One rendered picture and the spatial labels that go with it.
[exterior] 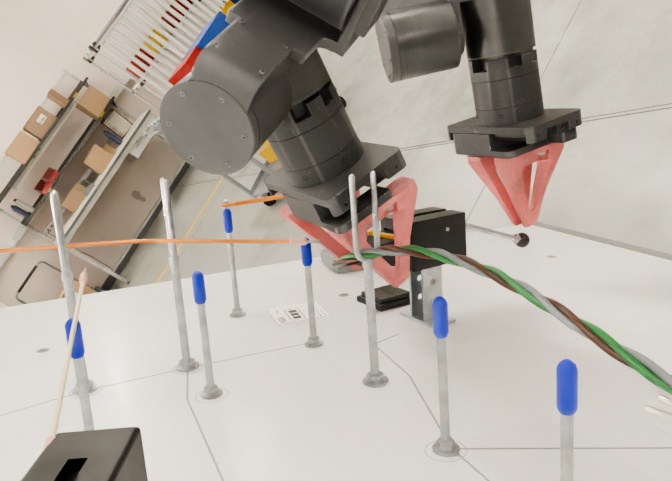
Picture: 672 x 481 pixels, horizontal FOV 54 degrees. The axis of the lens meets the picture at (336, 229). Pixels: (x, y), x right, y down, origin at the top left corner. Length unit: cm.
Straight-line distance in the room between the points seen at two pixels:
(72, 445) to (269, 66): 21
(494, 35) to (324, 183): 20
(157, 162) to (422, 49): 814
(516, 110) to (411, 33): 11
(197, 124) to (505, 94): 29
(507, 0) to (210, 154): 29
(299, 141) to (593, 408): 24
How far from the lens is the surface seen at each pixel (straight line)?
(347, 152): 44
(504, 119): 57
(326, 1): 39
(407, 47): 54
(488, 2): 56
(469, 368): 47
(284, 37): 39
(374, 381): 45
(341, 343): 52
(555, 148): 60
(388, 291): 61
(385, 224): 54
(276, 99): 38
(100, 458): 26
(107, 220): 851
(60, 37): 871
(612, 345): 26
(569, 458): 29
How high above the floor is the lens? 141
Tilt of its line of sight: 23 degrees down
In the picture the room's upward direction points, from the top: 55 degrees counter-clockwise
